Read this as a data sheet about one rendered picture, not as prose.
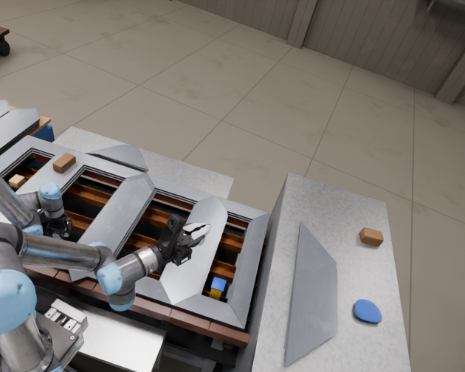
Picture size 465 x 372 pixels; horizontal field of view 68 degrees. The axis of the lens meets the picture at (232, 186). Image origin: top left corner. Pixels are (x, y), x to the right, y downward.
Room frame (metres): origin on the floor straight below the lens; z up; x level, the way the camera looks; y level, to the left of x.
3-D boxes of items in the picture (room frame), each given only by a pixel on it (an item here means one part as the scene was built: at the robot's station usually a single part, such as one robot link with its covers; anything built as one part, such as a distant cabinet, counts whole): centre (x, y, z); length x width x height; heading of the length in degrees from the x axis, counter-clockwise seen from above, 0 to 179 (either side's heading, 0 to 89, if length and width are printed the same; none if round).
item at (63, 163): (1.38, 0.96, 0.87); 0.12 x 0.06 x 0.05; 171
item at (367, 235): (1.28, -0.76, 1.08); 0.10 x 0.06 x 0.05; 92
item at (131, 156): (1.71, 0.76, 0.77); 0.45 x 0.20 x 0.04; 87
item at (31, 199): (0.82, 0.77, 1.15); 0.11 x 0.11 x 0.08; 42
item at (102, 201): (1.33, 0.53, 0.70); 1.66 x 0.08 x 0.05; 87
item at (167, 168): (1.70, 0.61, 0.74); 1.20 x 0.26 x 0.03; 87
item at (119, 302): (0.50, 0.24, 1.33); 0.11 x 0.08 x 0.11; 51
